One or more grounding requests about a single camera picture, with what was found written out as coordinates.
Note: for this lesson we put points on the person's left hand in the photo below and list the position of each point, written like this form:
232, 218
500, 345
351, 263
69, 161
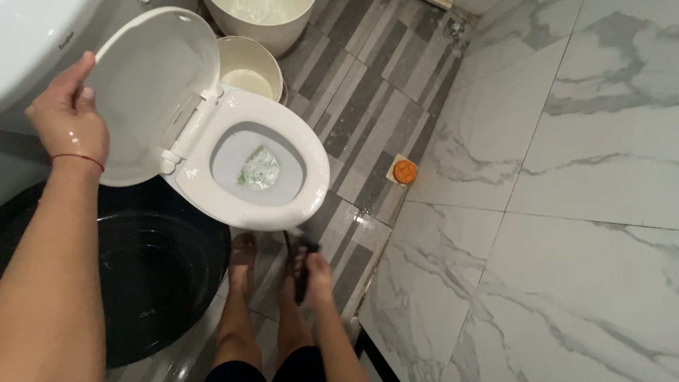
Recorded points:
66, 127

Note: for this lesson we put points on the metal floor drain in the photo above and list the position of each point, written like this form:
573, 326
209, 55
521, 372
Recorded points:
453, 29

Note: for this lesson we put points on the small white plastic bucket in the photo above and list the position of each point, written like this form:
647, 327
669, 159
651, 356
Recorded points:
249, 66

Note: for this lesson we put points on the white toilet lid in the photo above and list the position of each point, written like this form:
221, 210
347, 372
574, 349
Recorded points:
154, 90

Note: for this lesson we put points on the black plastic basin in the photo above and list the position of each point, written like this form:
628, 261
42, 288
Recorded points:
154, 286

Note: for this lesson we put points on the person's left leg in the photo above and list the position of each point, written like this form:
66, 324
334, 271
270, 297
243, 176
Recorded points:
238, 307

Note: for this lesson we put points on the white ceramic toilet tank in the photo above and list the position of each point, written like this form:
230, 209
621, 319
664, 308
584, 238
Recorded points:
32, 42

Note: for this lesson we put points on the white toilet bowl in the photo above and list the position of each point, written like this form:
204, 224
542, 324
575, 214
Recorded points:
233, 154

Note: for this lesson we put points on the person's right fingers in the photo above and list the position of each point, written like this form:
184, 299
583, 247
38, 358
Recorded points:
306, 265

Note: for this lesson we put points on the black shorts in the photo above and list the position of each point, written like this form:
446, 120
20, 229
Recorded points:
265, 370

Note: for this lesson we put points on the person's right hand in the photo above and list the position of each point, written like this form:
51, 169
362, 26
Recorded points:
317, 281

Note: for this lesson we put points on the large white plastic bucket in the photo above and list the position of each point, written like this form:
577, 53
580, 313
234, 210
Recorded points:
260, 18

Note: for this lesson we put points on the white toilet seat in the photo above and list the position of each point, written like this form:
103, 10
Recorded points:
297, 132

